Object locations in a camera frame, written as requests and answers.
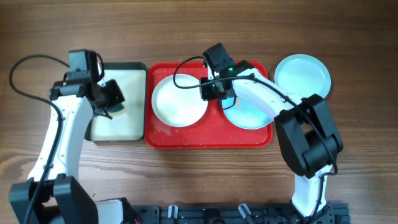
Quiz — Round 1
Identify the green and yellow sponge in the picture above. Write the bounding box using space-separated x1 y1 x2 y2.
108 103 124 113

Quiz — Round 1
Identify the light blue plate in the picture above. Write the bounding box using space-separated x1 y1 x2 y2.
219 97 272 130

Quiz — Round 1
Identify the white plate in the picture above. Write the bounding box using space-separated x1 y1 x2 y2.
151 74 208 128

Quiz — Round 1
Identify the light green plate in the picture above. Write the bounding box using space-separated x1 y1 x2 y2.
274 54 332 98

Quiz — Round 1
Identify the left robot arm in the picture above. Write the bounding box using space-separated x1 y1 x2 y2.
9 80 129 223

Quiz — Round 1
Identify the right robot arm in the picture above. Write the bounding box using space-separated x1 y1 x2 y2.
200 59 343 222

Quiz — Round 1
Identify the black rectangular water tray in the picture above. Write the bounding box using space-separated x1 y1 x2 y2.
85 62 147 142

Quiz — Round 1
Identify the right black cable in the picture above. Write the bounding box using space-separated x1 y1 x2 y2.
172 55 338 215

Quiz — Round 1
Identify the black cable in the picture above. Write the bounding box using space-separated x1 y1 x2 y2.
172 55 338 215
8 55 70 224

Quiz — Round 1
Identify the left black cable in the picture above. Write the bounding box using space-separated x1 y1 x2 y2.
8 55 70 224

